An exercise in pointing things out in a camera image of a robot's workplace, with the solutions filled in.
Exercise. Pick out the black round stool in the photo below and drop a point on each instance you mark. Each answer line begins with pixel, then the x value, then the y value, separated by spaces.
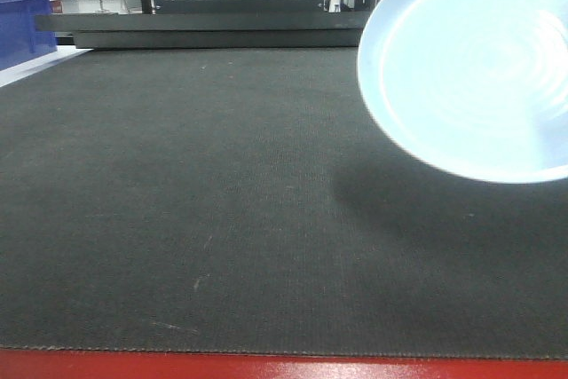
pixel 102 9

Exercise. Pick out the light blue round tray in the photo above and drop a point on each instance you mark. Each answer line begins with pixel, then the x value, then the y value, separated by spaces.
pixel 476 88

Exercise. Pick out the blue plastic bin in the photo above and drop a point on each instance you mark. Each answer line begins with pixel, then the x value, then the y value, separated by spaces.
pixel 20 40

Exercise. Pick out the dark grey table mat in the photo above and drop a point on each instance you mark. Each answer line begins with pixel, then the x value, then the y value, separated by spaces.
pixel 244 201

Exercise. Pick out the dark metal frame beams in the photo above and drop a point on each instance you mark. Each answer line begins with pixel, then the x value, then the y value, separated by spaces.
pixel 196 24

